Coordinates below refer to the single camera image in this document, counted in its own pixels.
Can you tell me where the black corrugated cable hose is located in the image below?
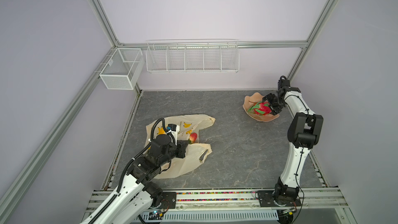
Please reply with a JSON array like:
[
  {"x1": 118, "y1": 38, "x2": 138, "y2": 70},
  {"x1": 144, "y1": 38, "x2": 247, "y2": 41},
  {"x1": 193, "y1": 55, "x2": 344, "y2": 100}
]
[{"x1": 116, "y1": 117, "x2": 169, "y2": 194}]

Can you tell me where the peach wavy fruit plate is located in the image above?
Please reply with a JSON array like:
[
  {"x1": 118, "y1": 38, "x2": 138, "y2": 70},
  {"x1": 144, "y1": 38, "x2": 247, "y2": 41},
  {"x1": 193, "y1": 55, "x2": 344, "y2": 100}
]
[{"x1": 243, "y1": 92, "x2": 279, "y2": 122}]

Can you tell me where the long white wire basket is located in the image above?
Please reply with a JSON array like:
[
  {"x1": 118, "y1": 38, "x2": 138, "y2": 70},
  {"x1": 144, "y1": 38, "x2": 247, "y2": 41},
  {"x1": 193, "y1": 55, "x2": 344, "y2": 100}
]
[{"x1": 146, "y1": 39, "x2": 240, "y2": 73}]

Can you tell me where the banana print plastic bag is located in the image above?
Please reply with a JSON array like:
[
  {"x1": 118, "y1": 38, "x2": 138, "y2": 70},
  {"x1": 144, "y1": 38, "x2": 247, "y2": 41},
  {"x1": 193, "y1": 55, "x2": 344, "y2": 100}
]
[{"x1": 155, "y1": 114, "x2": 216, "y2": 179}]

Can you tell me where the small white wire basket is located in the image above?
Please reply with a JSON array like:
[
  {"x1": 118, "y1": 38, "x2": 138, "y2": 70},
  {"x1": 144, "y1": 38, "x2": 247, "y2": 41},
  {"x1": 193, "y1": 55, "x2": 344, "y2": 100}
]
[{"x1": 99, "y1": 48, "x2": 145, "y2": 90}]

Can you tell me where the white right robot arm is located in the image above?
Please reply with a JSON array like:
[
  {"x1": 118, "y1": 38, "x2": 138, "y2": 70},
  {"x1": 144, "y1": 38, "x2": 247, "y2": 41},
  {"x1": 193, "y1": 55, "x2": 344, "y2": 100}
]
[{"x1": 261, "y1": 76, "x2": 323, "y2": 206}]

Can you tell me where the red green dragon fruit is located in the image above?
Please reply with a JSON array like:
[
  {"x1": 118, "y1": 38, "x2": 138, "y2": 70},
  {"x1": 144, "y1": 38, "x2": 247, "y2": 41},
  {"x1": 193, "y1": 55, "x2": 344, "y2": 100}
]
[{"x1": 247, "y1": 101, "x2": 272, "y2": 116}]

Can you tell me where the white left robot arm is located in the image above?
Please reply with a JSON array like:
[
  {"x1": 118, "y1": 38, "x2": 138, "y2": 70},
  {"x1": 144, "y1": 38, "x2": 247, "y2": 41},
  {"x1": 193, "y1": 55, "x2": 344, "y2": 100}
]
[{"x1": 83, "y1": 134, "x2": 189, "y2": 224}]

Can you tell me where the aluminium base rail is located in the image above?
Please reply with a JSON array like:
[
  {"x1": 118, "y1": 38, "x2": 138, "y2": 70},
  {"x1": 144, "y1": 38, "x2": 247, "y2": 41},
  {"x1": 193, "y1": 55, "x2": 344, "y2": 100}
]
[{"x1": 83, "y1": 187, "x2": 355, "y2": 224}]

